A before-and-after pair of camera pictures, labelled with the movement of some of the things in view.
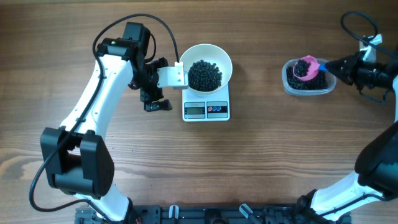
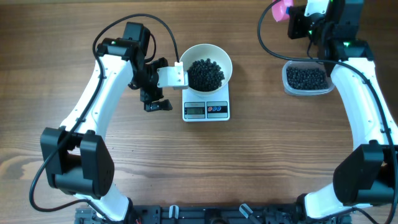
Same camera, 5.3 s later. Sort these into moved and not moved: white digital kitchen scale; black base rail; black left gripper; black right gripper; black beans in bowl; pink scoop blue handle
Moved: pink scoop blue handle; black right gripper
Not moved: black base rail; white digital kitchen scale; black left gripper; black beans in bowl
